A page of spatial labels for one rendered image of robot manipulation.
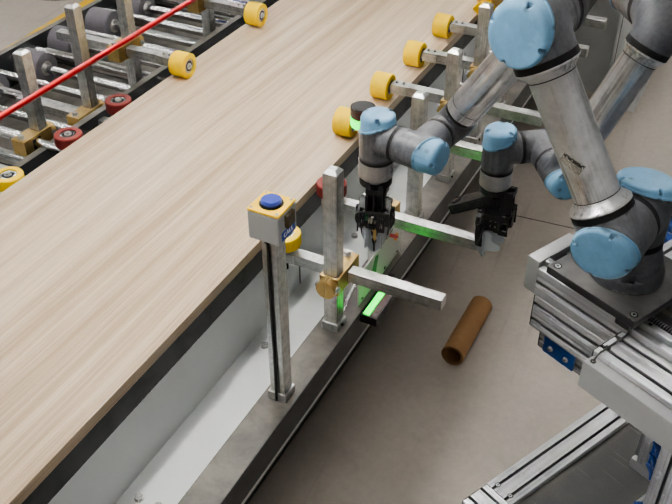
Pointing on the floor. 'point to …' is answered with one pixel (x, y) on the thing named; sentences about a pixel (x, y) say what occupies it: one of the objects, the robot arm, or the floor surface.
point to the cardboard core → (466, 330)
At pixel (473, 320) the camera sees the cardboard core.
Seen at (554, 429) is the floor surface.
